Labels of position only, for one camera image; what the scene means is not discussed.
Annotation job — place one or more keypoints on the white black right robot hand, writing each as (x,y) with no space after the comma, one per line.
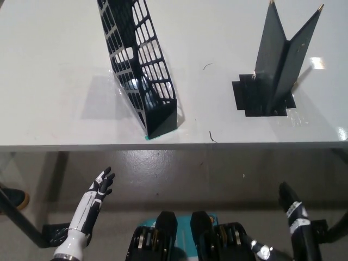
(300,223)

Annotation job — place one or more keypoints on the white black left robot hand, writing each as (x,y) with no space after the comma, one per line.
(87,209)

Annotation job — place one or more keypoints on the dark grey folder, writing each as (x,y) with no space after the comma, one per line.
(269,54)

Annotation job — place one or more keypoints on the black robot body teal tops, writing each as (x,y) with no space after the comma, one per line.
(168,239)

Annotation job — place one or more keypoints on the black mesh file shelf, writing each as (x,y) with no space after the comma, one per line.
(163,119)

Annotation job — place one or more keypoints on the black metal stand leg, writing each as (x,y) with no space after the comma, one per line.
(21,217)
(338,229)

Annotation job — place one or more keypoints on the dark shoe tan sole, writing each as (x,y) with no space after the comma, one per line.
(15,197)

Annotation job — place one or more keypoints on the teal tape strip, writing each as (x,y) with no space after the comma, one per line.
(148,138)

